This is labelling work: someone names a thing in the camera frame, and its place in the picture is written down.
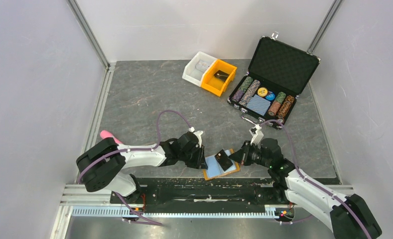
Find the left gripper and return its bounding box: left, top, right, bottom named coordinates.
left=179, top=144, right=208, bottom=169

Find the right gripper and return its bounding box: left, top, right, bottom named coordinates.
left=228, top=140, right=271, bottom=168

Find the yellow leather card holder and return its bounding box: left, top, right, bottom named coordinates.
left=203, top=155, right=240, bottom=181

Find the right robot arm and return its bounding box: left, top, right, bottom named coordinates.
left=229, top=138, right=383, bottom=239

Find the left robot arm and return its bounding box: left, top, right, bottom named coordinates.
left=76, top=130, right=207, bottom=203

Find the blue playing card deck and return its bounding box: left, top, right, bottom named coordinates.
left=246, top=95, right=271, bottom=116

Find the dark card in yellow bin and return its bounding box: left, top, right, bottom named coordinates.
left=213, top=70, right=230, bottom=82

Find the blue dealer button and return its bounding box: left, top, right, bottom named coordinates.
left=265, top=93, right=275, bottom=101

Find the yellow dealer button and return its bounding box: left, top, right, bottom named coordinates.
left=257, top=87, right=268, bottom=97

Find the yellow plastic bin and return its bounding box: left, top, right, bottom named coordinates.
left=201, top=59, right=237, bottom=97

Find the white plastic bin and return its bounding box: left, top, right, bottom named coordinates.
left=182, top=51, right=218, bottom=87

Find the clear item in white bin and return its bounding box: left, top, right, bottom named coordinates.
left=195, top=60, right=211, bottom=72

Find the black poker chip case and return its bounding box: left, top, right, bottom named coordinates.
left=227, top=36, right=320, bottom=129

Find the pink cylindrical toy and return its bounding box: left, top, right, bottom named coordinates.
left=100, top=130, right=122, bottom=144

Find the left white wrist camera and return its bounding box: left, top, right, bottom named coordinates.
left=188, top=126, right=204, bottom=147

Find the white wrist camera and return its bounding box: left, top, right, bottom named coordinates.
left=250, top=124, right=264, bottom=145
left=188, top=126, right=204, bottom=147

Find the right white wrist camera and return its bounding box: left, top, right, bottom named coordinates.
left=250, top=124, right=264, bottom=145

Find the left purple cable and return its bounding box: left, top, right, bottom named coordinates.
left=77, top=110, right=194, bottom=185

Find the purple cable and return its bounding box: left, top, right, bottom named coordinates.
left=261, top=119, right=373, bottom=239
left=77, top=110, right=194, bottom=185

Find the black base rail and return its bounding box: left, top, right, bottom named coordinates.
left=124, top=178, right=291, bottom=214

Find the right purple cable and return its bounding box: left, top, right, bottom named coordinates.
left=261, top=119, right=373, bottom=239

